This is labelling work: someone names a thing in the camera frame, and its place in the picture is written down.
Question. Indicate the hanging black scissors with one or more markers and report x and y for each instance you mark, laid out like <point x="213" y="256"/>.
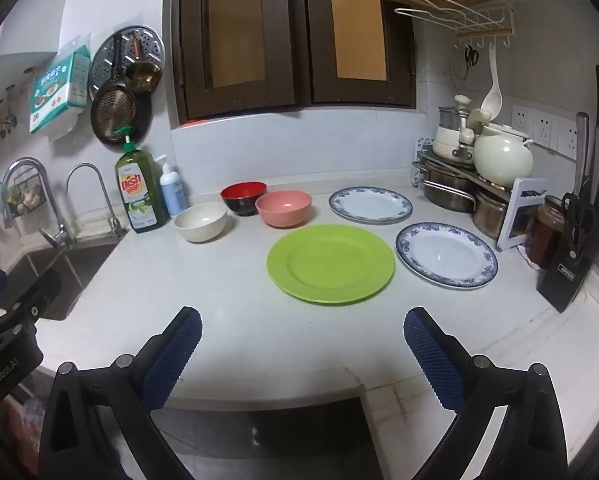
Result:
<point x="472" y="55"/>

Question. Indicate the large steel pot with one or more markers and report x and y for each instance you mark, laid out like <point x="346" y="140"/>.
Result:
<point x="444" y="195"/>

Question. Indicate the white pot rack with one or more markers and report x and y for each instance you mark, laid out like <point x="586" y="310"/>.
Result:
<point x="527" y="183"/>

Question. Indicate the red and black bowl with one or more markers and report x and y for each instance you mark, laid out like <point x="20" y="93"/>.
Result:
<point x="243" y="191"/>

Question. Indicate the small steel pot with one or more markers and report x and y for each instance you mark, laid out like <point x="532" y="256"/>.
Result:
<point x="489" y="215"/>

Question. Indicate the blue floral plate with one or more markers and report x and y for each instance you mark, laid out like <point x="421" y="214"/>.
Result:
<point x="369" y="205"/>
<point x="444" y="255"/>

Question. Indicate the green plate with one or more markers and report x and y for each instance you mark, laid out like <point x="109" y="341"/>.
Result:
<point x="329" y="265"/>

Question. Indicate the glass jar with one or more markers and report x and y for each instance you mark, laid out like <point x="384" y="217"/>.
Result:
<point x="544" y="235"/>

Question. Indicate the chrome kitchen faucet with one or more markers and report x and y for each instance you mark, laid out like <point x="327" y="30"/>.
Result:
<point x="53" y="205"/>

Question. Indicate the white wall outlet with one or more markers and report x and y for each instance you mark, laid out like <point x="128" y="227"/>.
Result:
<point x="567" y="137"/>
<point x="521" y="120"/>
<point x="544" y="129"/>

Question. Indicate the pink bowl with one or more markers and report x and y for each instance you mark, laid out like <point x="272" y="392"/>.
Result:
<point x="283" y="210"/>

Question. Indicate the thin gooseneck faucet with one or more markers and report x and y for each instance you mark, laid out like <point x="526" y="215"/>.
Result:
<point x="110" y="215"/>

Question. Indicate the cream ceramic pot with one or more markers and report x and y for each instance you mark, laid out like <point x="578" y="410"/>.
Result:
<point x="502" y="157"/>

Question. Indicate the round metal steamer tray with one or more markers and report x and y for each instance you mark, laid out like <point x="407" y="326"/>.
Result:
<point x="111" y="45"/>

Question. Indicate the white rice spoon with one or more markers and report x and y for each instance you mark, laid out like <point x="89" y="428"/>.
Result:
<point x="492" y="100"/>

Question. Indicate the teal box on wall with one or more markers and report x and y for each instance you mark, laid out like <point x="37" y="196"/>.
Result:
<point x="54" y="90"/>

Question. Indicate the steel sink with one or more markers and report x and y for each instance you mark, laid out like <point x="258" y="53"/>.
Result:
<point x="64" y="265"/>

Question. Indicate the green dish soap bottle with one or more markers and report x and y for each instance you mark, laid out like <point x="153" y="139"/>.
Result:
<point x="139" y="195"/>

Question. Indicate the white pot with lid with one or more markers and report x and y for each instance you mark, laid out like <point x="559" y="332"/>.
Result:
<point x="447" y="140"/>

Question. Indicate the cream bowl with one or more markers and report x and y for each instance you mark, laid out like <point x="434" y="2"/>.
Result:
<point x="199" y="225"/>

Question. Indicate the black knife block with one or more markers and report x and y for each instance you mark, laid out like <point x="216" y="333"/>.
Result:
<point x="564" y="280"/>

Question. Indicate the clear plastic bag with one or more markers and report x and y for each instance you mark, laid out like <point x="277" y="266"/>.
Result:
<point x="24" y="420"/>

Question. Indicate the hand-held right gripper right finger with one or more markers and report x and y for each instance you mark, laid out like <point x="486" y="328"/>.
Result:
<point x="434" y="360"/>

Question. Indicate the dark wooden window frame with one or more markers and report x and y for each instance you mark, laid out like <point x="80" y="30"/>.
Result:
<point x="299" y="60"/>

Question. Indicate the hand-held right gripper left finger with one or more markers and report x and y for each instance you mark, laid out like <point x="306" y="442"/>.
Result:
<point x="172" y="360"/>

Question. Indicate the black kitchen scissors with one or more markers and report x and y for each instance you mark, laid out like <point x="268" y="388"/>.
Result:
<point x="567" y="202"/>

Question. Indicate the small brass saucepan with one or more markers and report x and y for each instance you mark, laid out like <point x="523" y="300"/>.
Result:
<point x="142" y="75"/>

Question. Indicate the white and blue pump bottle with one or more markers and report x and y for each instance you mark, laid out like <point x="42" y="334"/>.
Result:
<point x="173" y="195"/>

